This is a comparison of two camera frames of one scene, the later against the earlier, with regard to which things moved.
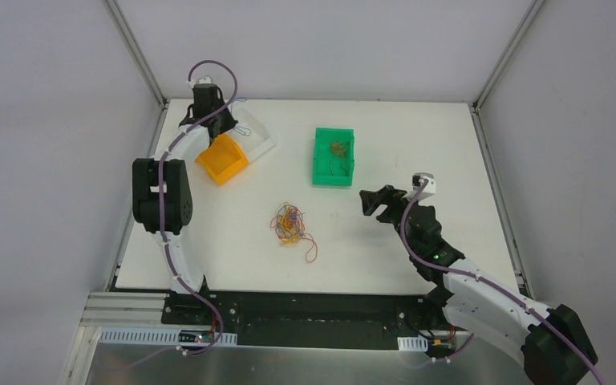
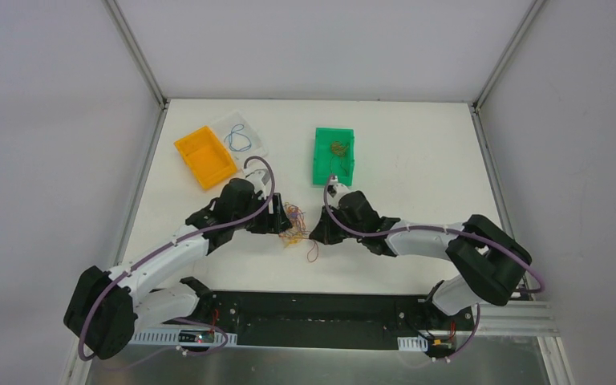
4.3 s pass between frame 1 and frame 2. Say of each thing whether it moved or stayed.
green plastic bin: stayed
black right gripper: moved
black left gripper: moved
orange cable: stayed
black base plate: stayed
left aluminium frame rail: stayed
